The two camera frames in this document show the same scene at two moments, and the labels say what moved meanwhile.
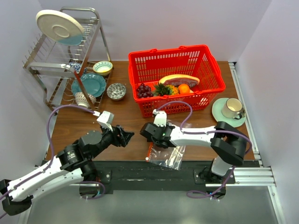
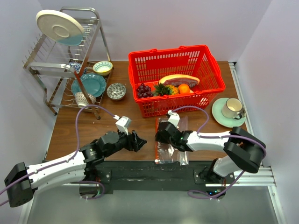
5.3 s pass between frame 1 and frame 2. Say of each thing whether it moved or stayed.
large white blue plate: stayed
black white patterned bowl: stayed
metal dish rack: stayed
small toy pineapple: stayed
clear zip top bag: moved
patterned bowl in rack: stayed
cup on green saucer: stayed
